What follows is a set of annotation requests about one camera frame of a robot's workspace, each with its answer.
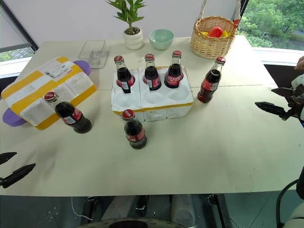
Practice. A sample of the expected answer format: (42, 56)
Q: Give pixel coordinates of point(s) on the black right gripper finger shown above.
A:
(275, 109)
(285, 92)

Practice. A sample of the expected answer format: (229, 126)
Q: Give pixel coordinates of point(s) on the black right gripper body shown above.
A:
(298, 104)

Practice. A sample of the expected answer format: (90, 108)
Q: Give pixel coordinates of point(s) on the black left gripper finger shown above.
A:
(16, 174)
(6, 156)

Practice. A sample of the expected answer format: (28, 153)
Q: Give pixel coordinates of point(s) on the glass cola bottle red cap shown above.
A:
(71, 116)
(152, 76)
(135, 135)
(174, 76)
(124, 77)
(209, 88)

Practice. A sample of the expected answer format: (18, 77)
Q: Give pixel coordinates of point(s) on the yellow and white taped package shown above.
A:
(28, 90)

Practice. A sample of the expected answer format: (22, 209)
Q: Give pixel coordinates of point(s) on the white foam bottle tray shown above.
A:
(166, 108)

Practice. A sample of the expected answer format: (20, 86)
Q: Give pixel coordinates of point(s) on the bare person hand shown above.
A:
(300, 63)

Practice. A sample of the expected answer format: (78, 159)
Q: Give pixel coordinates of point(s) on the yellow pepper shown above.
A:
(226, 34)

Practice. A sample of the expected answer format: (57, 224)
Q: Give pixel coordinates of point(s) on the red pepper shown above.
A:
(215, 32)

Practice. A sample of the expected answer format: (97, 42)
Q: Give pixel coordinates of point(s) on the black table leg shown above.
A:
(218, 209)

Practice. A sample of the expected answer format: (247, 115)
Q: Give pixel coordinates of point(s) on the purple flat board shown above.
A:
(82, 66)

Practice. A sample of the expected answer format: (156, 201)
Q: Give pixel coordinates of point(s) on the pale green bowl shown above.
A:
(161, 39)

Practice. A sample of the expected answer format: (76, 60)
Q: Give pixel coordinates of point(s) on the grey padded cylinder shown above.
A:
(183, 209)

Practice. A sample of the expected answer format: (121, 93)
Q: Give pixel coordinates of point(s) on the clear plastic tray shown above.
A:
(91, 48)

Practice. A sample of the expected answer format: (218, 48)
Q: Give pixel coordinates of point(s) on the green plant in white pot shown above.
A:
(133, 39)

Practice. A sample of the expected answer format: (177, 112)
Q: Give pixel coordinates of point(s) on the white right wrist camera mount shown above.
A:
(298, 82)

